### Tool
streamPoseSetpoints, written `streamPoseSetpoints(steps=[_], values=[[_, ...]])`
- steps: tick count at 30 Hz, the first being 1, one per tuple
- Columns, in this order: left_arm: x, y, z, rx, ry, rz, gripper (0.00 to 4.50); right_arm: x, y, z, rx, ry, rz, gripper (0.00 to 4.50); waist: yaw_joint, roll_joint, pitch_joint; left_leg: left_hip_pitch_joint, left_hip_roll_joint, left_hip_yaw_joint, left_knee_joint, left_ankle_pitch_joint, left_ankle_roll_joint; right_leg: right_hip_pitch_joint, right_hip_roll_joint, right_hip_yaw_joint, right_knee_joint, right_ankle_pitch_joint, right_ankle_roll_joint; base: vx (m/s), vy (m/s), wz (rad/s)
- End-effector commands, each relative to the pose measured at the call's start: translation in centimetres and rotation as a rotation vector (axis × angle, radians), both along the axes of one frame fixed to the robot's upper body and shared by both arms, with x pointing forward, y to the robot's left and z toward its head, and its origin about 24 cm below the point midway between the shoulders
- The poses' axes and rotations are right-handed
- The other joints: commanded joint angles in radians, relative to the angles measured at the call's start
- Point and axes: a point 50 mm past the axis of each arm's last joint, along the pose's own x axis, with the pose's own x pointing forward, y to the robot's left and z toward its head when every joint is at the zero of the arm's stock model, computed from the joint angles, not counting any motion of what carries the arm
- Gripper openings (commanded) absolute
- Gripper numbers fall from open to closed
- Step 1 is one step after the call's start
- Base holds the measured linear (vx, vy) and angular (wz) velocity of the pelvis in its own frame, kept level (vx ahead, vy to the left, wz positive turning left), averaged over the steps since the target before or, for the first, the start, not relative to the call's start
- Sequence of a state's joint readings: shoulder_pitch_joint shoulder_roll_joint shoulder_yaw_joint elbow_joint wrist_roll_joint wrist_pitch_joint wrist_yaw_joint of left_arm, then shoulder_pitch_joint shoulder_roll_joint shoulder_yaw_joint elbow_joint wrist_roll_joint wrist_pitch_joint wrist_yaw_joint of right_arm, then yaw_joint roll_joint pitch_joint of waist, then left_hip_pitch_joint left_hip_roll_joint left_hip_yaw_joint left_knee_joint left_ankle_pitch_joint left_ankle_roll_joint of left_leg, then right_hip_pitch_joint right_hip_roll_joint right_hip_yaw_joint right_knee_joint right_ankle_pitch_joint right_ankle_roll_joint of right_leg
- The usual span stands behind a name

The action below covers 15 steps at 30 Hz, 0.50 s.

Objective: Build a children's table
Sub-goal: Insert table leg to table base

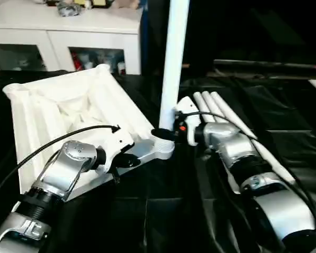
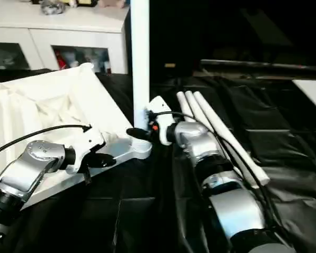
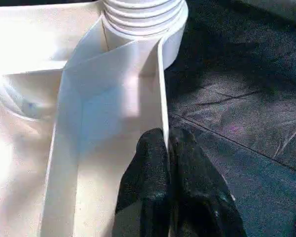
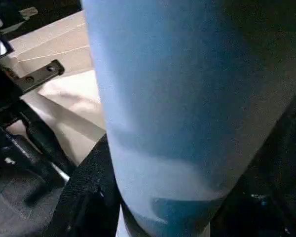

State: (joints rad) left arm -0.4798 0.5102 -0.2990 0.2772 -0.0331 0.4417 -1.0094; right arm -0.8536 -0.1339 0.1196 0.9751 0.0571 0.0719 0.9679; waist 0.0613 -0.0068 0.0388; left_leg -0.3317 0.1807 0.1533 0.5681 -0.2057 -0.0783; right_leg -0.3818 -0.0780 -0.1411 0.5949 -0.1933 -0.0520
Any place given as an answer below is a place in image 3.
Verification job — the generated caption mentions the white plastic table top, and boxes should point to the white plastic table top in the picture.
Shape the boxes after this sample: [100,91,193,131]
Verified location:
[0,0,189,237]

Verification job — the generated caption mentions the white plastic table leg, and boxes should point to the white plastic table leg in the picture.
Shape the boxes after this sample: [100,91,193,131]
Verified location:
[100,0,188,38]

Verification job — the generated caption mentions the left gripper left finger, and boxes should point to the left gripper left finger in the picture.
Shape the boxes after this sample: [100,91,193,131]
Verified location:
[114,127,173,237]

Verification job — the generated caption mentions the black mat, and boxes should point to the black mat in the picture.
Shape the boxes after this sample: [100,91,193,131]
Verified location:
[164,0,296,237]

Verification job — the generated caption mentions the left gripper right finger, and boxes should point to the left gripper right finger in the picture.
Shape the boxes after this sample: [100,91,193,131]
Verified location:
[168,127,248,237]

